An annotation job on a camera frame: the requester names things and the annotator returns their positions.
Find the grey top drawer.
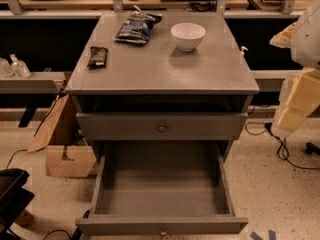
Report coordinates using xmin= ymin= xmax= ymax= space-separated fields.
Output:
xmin=76 ymin=112 xmax=247 ymax=141

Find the clear sanitizer bottle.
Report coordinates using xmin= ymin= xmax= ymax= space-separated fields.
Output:
xmin=0 ymin=58 xmax=14 ymax=76
xmin=10 ymin=54 xmax=31 ymax=78

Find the grey wooden drawer cabinet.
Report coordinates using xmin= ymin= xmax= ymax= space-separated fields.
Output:
xmin=66 ymin=11 xmax=259 ymax=158

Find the black power adapter cable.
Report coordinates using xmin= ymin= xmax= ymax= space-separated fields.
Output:
xmin=244 ymin=121 xmax=320 ymax=171

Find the white ceramic bowl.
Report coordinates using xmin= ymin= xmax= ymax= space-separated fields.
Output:
xmin=171 ymin=23 xmax=206 ymax=52

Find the blue chip bag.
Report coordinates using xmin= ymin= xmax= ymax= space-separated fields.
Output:
xmin=114 ymin=6 xmax=162 ymax=45

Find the dark snack bar wrapper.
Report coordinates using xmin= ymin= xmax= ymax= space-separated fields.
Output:
xmin=88 ymin=46 xmax=108 ymax=68

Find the black chair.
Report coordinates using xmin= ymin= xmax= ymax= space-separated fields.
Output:
xmin=0 ymin=168 xmax=34 ymax=240

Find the grey drawer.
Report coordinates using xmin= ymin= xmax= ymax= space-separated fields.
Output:
xmin=76 ymin=112 xmax=247 ymax=141
xmin=76 ymin=141 xmax=248 ymax=236

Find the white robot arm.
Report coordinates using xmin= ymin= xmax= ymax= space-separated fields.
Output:
xmin=270 ymin=0 xmax=320 ymax=138

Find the black chair base leg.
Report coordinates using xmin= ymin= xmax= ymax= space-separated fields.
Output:
xmin=306 ymin=142 xmax=320 ymax=156

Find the brown cardboard box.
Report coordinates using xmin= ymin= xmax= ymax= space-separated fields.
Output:
xmin=27 ymin=93 xmax=96 ymax=178

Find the small white pump bottle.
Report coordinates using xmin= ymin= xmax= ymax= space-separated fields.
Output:
xmin=239 ymin=46 xmax=248 ymax=64

